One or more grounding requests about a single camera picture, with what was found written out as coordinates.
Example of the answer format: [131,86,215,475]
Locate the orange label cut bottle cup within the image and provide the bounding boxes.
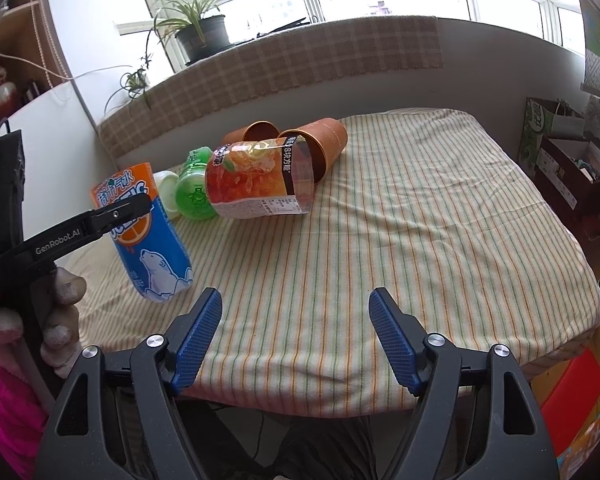
[204,134,317,220]

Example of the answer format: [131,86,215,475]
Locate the small hanging spider plant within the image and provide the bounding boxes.
[104,54,154,112]

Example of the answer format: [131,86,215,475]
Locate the brown paper cup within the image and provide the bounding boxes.
[222,120,282,149]
[279,117,349,182]

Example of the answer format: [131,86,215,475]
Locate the potted spider plant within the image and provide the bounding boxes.
[149,0,237,67]

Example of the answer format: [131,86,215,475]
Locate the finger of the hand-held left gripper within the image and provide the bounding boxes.
[75,193,154,244]

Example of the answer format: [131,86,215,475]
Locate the person's left hand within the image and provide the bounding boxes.
[0,266,88,381]

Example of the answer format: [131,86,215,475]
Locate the dark flat object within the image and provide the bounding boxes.
[256,17,312,37]

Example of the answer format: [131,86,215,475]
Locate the red orange cardboard box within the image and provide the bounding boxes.
[536,319,600,480]

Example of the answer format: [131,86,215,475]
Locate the striped tablecloth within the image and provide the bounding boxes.
[55,107,600,418]

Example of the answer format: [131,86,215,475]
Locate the small white cup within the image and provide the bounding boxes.
[152,170,182,221]

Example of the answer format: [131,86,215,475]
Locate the green bottle behind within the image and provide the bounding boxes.
[174,146,219,221]

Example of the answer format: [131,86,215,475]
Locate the green paper bag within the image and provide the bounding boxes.
[517,97,587,177]

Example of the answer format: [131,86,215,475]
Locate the white cabinet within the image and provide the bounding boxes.
[0,79,117,223]

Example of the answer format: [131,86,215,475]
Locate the white cable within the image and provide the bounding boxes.
[0,41,137,92]

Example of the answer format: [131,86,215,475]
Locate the red jar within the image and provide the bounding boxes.
[0,59,22,117]

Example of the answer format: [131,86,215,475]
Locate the plaid beige cloth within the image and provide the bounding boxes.
[97,15,444,175]

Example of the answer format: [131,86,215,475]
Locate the person's leg dark trousers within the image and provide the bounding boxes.
[274,414,382,480]

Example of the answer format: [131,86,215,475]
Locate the dark cardboard box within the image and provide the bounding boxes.
[534,134,600,242]

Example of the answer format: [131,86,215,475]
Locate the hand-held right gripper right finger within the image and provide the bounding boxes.
[368,287,561,480]

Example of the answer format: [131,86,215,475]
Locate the blue orange cut bottle cup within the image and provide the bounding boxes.
[90,162,194,304]

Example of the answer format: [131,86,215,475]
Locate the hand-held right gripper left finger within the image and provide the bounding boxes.
[32,287,224,480]

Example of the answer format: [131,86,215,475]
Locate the wooden bookshelf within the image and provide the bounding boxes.
[0,0,65,128]

